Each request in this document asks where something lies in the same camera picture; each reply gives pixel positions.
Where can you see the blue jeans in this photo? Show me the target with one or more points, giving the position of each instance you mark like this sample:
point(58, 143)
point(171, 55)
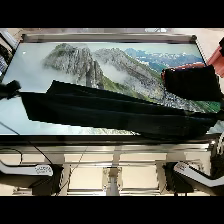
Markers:
point(110, 115)

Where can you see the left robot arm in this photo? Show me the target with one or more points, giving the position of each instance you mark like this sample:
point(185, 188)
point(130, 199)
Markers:
point(33, 170)

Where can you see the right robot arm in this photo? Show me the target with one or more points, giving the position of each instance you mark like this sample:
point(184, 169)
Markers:
point(200, 178)

